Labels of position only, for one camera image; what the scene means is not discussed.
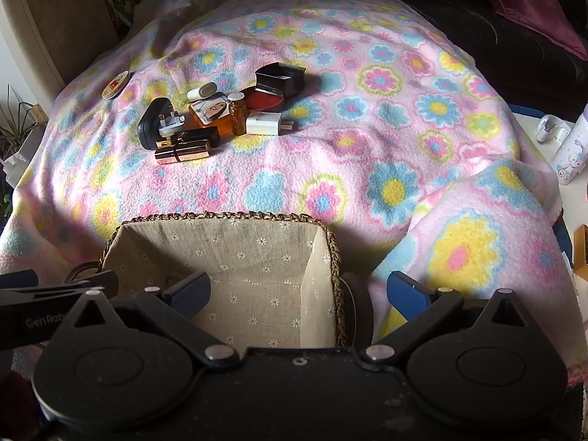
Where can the round tin with red label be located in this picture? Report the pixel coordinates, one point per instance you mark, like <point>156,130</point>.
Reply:
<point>115,85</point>

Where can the orange box with face print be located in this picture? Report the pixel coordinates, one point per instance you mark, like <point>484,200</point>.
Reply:
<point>209,109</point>

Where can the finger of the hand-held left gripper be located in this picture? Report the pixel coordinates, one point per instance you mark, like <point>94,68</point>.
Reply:
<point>55,291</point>
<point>18,280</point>

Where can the black box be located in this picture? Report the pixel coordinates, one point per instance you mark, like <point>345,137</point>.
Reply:
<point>294,80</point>

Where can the small tan block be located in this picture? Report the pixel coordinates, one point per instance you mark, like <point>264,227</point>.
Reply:
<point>40,112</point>

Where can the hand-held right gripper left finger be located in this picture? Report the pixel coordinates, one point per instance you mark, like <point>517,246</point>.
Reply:
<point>193,293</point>

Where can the magenta cushion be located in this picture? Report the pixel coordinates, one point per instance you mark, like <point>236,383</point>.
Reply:
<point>528,4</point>

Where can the dark red round lid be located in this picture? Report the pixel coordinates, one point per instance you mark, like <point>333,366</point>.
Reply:
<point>267,102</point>

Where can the white bottle with cartoon print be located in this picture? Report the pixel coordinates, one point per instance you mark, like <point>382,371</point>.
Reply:
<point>574,156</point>

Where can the rose gold lipstick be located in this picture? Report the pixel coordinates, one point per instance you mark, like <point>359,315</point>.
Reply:
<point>183,152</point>

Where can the green potted plant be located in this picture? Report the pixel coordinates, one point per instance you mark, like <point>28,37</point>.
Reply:
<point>14,128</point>

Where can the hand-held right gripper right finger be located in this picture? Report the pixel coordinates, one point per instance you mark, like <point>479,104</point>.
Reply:
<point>404,293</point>

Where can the white and gold lipstick tube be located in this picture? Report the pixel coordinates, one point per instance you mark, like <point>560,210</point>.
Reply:
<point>200,91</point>

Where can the white three-pin plug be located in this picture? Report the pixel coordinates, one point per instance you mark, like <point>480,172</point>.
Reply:
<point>171,124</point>

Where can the black glasses case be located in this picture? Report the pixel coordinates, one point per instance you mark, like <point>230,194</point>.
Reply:
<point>148,131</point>

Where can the pink floral fleece blanket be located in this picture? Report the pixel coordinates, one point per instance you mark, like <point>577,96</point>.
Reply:
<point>367,147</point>

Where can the beige upholstered chair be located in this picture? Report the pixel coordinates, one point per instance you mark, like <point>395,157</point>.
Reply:
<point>59,18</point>

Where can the white charger adapter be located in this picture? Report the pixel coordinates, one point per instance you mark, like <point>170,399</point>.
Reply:
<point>264,124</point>

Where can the woven basket with fabric liner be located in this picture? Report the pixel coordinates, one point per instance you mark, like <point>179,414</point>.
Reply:
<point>257,257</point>

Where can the black lipstick case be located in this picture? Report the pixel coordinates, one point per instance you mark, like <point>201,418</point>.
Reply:
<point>197,135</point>

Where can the small amber glass bottle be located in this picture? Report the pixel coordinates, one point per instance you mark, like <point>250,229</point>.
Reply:
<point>238,117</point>

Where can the dark sofa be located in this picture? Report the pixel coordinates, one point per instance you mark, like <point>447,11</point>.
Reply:
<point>482,41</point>

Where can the small white device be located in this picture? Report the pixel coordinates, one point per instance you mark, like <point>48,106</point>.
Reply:
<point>549,127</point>

